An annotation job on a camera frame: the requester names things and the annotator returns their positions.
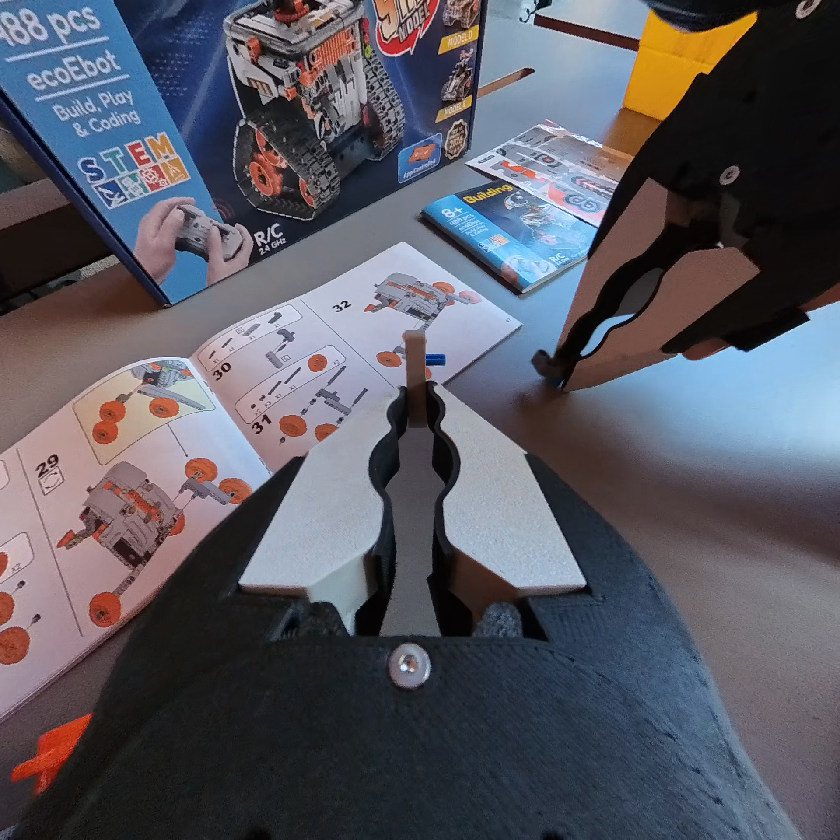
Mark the printed sticker sheet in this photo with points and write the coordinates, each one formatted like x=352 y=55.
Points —
x=558 y=164

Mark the light grey building beam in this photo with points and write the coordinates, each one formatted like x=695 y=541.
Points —
x=416 y=380

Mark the small blue booklet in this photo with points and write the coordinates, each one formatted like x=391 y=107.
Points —
x=505 y=236

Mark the yellow storage bin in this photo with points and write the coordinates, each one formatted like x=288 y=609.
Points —
x=663 y=72

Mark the robot kit box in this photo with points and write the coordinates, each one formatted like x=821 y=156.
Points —
x=262 y=131

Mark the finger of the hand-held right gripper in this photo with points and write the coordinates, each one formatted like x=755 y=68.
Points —
x=689 y=289
x=633 y=220

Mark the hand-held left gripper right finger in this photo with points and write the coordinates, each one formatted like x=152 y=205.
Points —
x=512 y=525

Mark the open instruction booklet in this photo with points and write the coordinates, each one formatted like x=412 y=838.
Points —
x=164 y=426

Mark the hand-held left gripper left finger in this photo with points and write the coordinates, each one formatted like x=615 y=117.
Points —
x=315 y=525

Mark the grey desk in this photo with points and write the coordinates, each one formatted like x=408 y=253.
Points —
x=656 y=492

